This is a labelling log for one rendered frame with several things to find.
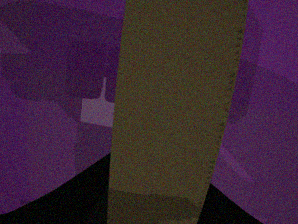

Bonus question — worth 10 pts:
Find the long wooden bed rail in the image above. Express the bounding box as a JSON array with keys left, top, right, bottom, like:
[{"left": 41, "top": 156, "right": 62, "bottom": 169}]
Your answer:
[{"left": 106, "top": 0, "right": 249, "bottom": 224}]

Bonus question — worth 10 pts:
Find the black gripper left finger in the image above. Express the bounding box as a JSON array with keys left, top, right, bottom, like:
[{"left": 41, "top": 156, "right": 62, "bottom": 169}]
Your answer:
[{"left": 0, "top": 152, "right": 110, "bottom": 224}]

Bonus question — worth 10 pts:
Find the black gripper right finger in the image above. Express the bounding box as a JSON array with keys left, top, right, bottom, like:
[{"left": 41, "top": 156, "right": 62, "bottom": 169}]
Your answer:
[{"left": 197, "top": 184, "right": 262, "bottom": 224}]

